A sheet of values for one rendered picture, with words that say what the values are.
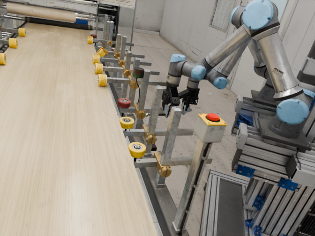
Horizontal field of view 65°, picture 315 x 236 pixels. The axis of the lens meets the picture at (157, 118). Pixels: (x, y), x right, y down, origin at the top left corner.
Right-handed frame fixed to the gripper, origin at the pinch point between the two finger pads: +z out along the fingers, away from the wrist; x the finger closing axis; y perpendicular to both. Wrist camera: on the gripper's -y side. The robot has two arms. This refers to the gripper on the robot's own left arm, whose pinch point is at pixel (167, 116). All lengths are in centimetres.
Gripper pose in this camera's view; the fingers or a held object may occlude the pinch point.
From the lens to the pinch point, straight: 144.1
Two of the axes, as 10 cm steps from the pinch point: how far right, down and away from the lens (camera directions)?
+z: -1.7, 8.8, 4.5
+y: -2.9, -4.8, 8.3
